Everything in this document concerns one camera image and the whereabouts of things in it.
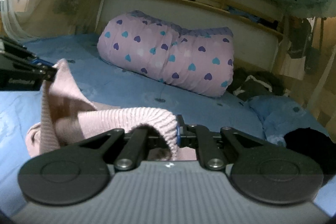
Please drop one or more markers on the blue dandelion bed sheet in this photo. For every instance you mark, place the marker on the blue dandelion bed sheet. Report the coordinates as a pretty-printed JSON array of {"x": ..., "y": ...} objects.
[{"x": 104, "y": 83}]

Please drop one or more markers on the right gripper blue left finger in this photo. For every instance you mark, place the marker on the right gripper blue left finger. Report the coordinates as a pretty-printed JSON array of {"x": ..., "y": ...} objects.
[{"x": 133, "y": 152}]

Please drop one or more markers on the pink knit cardigan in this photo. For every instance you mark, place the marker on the pink knit cardigan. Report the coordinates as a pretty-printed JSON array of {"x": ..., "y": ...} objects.
[{"x": 68, "y": 117}]

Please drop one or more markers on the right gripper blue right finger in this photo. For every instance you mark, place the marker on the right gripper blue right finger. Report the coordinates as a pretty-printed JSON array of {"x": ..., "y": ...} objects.
[{"x": 199, "y": 138}]

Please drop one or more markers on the wooden bed headboard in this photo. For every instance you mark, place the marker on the wooden bed headboard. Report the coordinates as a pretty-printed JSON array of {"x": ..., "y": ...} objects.
[{"x": 256, "y": 24}]

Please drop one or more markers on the black clothing on pillow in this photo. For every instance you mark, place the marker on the black clothing on pillow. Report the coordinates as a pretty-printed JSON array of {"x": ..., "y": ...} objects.
[{"x": 315, "y": 145}]

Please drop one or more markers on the pink heart-print rolled quilt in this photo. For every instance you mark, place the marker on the pink heart-print rolled quilt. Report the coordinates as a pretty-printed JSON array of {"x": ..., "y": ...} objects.
[{"x": 201, "y": 61}]

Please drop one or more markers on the black and white garment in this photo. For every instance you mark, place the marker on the black and white garment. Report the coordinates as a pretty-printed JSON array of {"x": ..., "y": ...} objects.
[{"x": 249, "y": 84}]

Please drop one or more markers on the blue pillow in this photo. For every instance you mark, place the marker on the blue pillow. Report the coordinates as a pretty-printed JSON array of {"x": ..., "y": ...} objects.
[{"x": 280, "y": 115}]

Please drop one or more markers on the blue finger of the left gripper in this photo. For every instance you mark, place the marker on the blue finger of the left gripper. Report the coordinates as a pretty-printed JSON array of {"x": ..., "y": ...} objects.
[
  {"x": 11, "y": 63},
  {"x": 17, "y": 50}
]

